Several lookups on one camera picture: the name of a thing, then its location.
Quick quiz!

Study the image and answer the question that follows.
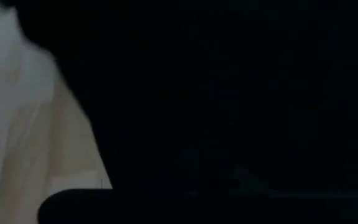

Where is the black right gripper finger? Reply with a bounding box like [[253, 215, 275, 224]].
[[228, 164, 272, 197]]

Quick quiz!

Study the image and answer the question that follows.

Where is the black garment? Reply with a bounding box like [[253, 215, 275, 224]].
[[0, 0, 358, 200]]

